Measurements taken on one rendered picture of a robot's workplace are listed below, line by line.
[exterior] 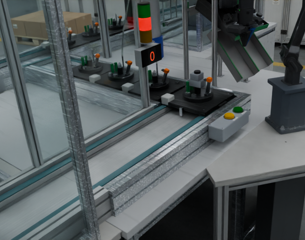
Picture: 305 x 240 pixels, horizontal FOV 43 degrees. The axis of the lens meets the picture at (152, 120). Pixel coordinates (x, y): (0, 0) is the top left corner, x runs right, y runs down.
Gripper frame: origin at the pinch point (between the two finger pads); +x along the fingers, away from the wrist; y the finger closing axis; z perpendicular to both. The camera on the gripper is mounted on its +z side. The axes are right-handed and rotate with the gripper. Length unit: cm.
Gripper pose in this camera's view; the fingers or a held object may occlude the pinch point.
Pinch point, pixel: (244, 38)
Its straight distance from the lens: 163.4
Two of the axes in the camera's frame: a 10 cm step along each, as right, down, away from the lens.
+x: 0.7, 8.9, 4.5
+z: -7.5, -2.5, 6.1
